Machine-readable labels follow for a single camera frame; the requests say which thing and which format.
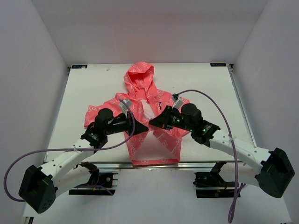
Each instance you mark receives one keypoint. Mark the pink hooded jacket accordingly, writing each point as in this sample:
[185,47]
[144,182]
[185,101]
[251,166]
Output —
[157,146]

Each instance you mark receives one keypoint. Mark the left blue table label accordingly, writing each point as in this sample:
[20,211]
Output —
[81,66]

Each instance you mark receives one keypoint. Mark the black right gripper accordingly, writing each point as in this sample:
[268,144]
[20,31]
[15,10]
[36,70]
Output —
[163,120]

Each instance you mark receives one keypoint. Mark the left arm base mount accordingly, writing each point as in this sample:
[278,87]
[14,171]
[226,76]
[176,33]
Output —
[99,184]

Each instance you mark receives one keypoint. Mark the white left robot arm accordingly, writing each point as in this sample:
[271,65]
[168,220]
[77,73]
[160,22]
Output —
[42,185]

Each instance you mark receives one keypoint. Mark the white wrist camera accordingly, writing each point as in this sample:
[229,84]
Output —
[124,105]
[178,102]

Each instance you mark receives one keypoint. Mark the right blue table label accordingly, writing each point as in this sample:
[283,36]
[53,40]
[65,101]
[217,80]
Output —
[218,64]

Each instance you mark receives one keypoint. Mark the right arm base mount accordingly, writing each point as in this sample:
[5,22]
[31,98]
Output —
[211,184]

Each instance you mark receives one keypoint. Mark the blue table label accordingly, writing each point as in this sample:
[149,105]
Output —
[218,64]
[81,66]

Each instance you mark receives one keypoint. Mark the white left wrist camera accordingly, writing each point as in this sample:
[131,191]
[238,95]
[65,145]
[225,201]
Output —
[124,105]

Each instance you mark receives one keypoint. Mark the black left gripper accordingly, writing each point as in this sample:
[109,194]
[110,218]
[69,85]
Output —
[129,122]

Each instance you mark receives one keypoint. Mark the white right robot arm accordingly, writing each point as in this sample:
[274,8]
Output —
[272,170]

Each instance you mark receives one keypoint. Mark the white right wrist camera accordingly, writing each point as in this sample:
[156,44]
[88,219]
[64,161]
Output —
[178,102]

